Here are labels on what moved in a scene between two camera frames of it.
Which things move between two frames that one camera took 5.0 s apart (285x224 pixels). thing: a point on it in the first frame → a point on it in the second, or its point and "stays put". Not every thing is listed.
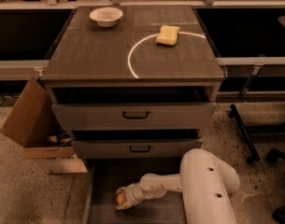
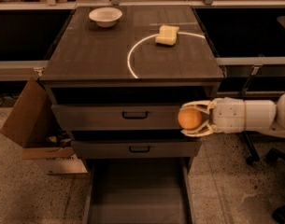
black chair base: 281,214 stays put
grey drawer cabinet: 134,85 stays put
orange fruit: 121,199 → 190,119
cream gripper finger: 121,189 → 206,105
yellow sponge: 168,35 stays put
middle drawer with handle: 171,148 stays put
